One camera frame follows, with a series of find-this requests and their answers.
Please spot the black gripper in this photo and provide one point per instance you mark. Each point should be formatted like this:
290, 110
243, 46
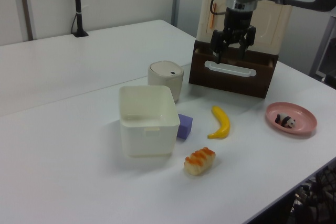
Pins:
238, 20

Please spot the purple cube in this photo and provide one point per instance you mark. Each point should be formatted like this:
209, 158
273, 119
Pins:
184, 128

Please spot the orange box latch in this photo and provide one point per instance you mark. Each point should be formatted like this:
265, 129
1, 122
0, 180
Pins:
212, 15

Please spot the cream plastic storage box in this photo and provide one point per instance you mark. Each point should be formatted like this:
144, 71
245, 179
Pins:
270, 24

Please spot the white open plastic box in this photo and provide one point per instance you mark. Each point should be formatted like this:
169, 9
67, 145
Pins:
147, 134

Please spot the brown wooden drawer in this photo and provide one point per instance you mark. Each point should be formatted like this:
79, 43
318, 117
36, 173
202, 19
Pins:
231, 86

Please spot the small beige trash can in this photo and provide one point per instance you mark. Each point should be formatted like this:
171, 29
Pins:
165, 83

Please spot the yellow toy banana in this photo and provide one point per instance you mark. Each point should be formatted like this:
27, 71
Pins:
223, 121

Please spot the small panda figurine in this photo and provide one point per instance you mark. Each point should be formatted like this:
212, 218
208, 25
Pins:
284, 120

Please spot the grey metal cabinet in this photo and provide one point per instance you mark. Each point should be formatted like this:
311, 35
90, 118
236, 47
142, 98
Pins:
328, 51

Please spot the pink plate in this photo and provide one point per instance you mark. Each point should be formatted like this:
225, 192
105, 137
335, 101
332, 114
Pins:
303, 113

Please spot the toy bread with orange glaze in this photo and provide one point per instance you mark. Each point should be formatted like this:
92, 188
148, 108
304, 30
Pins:
200, 162

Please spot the black mesh chair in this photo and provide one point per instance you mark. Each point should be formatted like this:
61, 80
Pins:
325, 184

